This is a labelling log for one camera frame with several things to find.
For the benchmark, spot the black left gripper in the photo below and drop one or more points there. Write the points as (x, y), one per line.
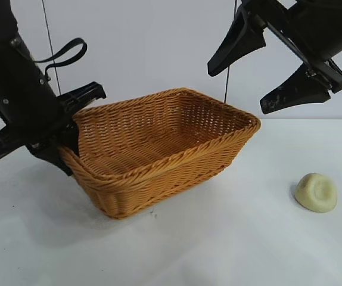
(31, 98)

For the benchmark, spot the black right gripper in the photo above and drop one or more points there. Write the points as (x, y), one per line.
(323, 26)

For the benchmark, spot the woven tan wicker basket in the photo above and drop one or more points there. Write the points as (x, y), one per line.
(165, 149)

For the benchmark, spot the pale yellow egg yolk pastry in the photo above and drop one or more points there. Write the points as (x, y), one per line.
(315, 193)

